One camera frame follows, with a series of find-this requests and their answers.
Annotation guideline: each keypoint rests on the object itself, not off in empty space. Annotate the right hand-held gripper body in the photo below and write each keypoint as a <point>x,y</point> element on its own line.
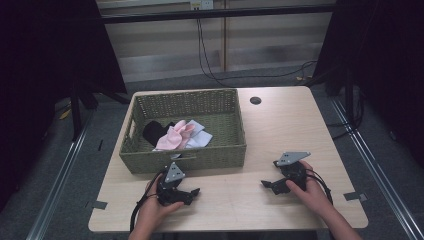
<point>293,166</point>

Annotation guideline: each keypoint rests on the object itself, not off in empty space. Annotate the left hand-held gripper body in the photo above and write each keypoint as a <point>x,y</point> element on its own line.
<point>173,173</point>

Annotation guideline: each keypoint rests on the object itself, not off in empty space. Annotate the person's right hand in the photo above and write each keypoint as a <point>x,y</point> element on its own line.
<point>310,196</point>

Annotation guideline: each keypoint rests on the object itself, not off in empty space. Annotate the person's left hand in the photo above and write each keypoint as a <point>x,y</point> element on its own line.
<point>151,210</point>

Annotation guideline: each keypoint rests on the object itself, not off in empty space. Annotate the pink sock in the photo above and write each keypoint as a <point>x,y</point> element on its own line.
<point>171,138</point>

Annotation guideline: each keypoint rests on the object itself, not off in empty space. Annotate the light blue sock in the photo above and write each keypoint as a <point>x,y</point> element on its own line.
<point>201,137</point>

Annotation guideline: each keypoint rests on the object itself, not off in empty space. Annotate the black sock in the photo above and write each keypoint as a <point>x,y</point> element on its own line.
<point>153,131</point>

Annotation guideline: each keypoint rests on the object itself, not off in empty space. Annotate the grey tape piece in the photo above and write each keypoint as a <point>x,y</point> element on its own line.
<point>99,205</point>
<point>355,196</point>

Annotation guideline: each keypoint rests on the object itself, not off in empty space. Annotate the green woven basket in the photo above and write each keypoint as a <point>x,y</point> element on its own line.
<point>186,103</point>

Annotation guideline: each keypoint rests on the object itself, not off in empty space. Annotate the black metal stand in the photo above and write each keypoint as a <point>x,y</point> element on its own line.
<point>349,96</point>
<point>76,113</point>

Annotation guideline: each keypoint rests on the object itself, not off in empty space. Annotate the yellow floor marker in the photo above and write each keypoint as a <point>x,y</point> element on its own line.
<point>65,114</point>

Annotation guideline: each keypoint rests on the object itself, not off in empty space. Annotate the black curtain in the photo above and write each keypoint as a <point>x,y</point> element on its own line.
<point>50,66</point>
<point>383,66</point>

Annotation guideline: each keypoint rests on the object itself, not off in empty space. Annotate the black horizontal bar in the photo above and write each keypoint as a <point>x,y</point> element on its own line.
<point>213,14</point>

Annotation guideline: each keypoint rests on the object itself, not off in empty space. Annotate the metal floor rail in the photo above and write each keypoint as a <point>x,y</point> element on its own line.
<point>60,180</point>
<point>383,180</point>

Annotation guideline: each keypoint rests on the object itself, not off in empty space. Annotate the white wall socket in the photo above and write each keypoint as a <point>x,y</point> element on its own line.
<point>202,4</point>

